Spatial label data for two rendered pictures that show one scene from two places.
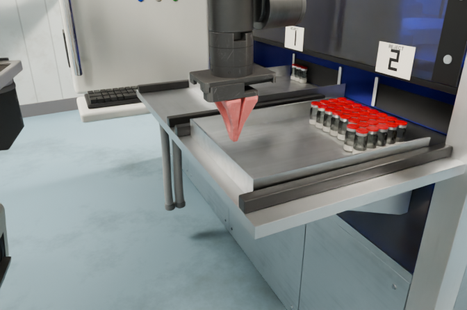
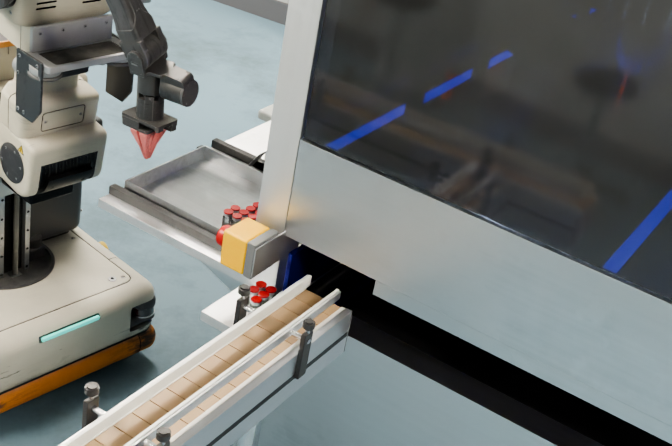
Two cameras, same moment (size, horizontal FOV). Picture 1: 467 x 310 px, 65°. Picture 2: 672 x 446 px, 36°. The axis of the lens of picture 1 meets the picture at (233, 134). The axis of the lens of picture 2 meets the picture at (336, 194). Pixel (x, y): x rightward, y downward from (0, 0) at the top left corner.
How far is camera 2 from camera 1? 2.00 m
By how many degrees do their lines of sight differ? 48
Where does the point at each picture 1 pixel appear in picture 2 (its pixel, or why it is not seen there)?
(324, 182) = (154, 211)
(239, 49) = (140, 103)
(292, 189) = (135, 199)
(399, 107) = not seen: hidden behind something
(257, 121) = (252, 180)
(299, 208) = (127, 210)
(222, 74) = (135, 112)
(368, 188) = (173, 234)
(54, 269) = not seen: hidden behind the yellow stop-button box
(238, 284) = not seen: hidden behind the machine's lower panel
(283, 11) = (167, 94)
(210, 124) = (216, 158)
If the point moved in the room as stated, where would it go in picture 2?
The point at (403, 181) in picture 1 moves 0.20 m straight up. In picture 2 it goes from (193, 248) to (204, 158)
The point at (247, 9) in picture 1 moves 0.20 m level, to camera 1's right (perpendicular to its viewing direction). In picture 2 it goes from (146, 83) to (187, 127)
